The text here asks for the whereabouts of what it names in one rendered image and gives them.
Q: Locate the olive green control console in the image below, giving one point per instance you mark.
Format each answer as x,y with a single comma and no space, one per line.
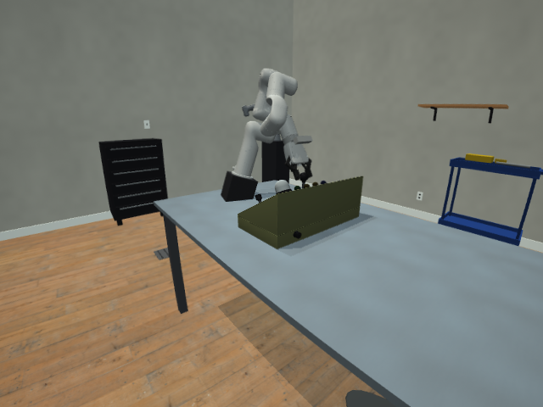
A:
289,215

